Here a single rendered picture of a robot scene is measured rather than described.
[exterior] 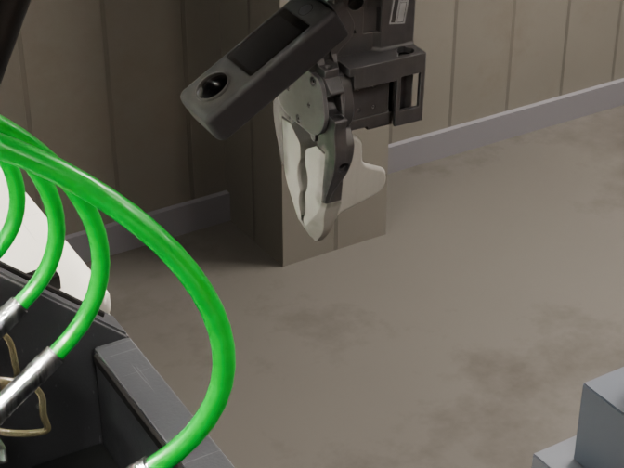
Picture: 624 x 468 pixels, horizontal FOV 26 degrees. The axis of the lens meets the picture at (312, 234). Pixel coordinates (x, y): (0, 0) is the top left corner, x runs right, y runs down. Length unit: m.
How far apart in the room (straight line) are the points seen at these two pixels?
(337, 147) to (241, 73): 0.08
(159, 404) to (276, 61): 0.48
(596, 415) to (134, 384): 0.47
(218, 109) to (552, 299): 2.37
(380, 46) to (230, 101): 0.12
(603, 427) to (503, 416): 1.43
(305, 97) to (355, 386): 1.98
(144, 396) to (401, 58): 0.49
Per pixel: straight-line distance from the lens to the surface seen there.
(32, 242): 1.49
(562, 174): 3.76
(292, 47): 0.89
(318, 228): 0.98
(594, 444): 1.43
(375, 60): 0.92
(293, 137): 0.97
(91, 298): 1.04
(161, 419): 1.26
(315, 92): 0.91
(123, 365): 1.33
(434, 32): 3.64
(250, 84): 0.89
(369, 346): 3.00
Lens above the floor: 1.72
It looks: 30 degrees down
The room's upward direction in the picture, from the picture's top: straight up
